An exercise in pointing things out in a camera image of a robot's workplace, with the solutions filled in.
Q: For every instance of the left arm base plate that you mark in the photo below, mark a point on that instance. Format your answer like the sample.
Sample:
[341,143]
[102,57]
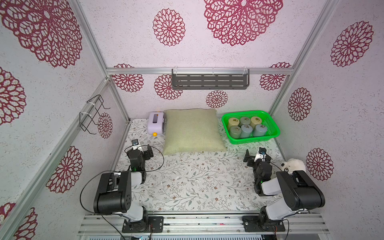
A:
[146,225]

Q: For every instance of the green linen cushion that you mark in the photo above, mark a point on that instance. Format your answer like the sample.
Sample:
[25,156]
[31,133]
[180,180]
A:
[191,131]

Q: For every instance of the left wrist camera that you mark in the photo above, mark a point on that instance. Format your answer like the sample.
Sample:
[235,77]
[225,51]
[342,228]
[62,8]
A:
[136,145]

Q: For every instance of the lilac toaster toy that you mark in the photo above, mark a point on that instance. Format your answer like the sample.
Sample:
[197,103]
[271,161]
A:
[156,123]

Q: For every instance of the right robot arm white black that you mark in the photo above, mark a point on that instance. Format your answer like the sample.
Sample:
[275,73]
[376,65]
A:
[298,191]

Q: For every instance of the green canister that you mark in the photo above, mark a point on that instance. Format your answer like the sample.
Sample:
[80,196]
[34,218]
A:
[235,132]

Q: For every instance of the black wire wall rack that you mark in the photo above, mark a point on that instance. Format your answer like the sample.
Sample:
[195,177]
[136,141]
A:
[88,117]

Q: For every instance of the grey-green canister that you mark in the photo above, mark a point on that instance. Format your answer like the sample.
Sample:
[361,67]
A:
[244,121]

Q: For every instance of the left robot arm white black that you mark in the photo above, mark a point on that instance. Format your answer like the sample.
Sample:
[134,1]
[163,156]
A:
[114,192]

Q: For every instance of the yellow-green canister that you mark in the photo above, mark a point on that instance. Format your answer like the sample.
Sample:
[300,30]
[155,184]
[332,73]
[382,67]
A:
[233,122]

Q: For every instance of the grey wall shelf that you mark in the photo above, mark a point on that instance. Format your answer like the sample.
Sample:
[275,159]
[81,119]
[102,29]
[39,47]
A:
[211,81]

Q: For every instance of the yellow canister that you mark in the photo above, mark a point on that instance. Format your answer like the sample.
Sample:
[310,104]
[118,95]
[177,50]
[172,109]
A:
[255,121]

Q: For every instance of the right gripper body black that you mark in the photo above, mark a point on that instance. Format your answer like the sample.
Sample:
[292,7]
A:
[249,156]

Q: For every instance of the blue canister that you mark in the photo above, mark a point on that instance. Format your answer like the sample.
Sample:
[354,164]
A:
[260,130]

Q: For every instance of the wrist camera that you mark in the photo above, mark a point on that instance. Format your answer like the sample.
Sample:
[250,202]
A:
[262,153]
[136,145]

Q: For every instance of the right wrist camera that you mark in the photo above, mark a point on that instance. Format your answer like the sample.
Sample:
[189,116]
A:
[262,153]

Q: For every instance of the blue-grey canister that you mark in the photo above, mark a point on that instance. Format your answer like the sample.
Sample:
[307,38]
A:
[246,131]

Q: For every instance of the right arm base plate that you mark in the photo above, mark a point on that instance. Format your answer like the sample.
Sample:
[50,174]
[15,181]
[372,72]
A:
[257,224]

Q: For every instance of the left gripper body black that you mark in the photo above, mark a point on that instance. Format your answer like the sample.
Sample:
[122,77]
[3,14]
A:
[145,156]

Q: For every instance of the green plastic basket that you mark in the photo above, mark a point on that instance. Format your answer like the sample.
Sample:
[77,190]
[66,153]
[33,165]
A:
[273,130]

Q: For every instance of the white plush dog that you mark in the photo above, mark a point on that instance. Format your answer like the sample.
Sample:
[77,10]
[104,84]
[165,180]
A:
[293,165]

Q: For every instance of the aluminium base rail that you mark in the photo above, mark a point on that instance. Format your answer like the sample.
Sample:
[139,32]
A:
[221,223]

